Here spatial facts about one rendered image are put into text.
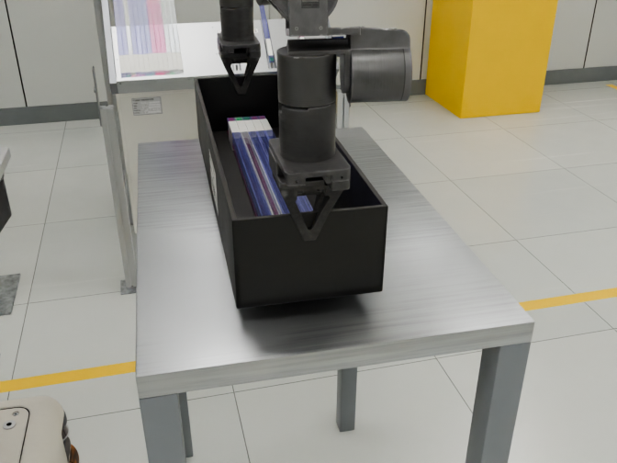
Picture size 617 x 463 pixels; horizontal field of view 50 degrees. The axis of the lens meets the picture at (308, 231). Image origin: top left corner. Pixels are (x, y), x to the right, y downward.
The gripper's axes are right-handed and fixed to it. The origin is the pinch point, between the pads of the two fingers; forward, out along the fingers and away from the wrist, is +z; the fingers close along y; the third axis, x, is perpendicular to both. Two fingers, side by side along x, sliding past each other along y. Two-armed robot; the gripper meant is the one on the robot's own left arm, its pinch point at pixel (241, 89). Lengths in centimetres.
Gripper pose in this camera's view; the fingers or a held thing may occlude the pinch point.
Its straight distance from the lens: 124.9
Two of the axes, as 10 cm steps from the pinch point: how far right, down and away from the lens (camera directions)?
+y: -2.1, -4.7, 8.6
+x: -9.8, 1.1, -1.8
